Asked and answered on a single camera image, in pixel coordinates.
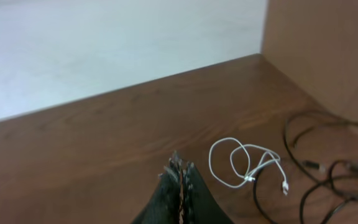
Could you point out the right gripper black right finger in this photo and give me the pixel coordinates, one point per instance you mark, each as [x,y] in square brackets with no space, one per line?
[200,206]

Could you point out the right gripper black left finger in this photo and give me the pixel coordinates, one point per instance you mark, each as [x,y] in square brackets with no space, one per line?
[164,205]

